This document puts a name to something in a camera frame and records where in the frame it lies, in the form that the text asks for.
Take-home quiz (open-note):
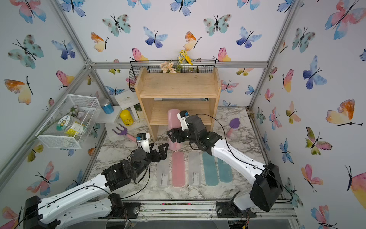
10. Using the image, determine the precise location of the pink pencil case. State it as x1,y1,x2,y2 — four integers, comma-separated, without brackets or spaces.
172,151,185,187
167,109,182,151

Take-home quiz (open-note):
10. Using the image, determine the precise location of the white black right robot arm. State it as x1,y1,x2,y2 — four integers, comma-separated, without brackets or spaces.
167,111,284,215

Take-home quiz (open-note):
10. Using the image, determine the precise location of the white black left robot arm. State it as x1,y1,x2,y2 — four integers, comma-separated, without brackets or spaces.
20,143,169,229

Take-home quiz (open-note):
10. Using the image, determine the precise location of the wooden two-tier shelf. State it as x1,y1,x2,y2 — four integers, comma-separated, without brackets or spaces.
134,67,221,141

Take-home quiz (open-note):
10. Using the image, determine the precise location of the purple pink toy rake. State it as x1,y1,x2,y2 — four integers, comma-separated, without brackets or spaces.
112,124,136,142

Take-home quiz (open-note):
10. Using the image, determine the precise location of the purple pink toy trowel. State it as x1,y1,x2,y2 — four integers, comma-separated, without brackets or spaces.
226,117,240,137

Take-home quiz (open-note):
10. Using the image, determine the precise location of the yellow bottle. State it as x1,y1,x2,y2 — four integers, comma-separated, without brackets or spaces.
120,109,134,126

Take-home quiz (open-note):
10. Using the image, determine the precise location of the white step block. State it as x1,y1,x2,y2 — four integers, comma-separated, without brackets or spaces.
95,112,119,135

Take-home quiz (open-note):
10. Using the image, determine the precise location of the white small stool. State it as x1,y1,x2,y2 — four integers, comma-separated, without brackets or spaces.
114,90,139,121

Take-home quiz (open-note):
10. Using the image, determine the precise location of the blue glitter jar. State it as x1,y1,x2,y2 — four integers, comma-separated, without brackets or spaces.
100,98,114,115

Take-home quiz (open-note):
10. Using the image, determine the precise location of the artificial flowers bunch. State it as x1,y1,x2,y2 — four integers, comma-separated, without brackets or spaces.
160,50,193,73

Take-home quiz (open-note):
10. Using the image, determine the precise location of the round colourful tin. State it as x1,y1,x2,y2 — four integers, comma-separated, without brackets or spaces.
56,115,85,136

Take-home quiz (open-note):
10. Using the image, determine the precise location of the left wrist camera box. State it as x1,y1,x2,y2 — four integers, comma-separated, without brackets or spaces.
136,133,150,153

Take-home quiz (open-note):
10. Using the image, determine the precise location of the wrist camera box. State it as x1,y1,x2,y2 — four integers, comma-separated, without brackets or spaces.
177,111,190,131
136,133,150,153

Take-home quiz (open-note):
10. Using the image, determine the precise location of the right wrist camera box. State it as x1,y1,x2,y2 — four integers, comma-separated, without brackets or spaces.
177,111,190,131

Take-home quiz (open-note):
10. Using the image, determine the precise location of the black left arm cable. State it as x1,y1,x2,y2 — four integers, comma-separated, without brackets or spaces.
37,164,151,212

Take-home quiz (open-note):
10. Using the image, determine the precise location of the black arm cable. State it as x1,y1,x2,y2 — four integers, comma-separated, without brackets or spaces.
37,164,151,212
194,114,294,204

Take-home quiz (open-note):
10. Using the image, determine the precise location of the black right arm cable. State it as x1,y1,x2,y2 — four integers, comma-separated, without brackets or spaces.
194,114,294,204

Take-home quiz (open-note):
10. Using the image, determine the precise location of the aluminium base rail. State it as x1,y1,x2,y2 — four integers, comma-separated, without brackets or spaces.
122,200,297,221

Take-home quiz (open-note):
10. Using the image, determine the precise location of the black wire basket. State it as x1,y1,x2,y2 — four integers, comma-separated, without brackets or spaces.
129,59,218,92

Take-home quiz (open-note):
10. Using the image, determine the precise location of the white wire mesh box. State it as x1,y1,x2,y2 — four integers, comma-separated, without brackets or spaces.
36,94,101,149

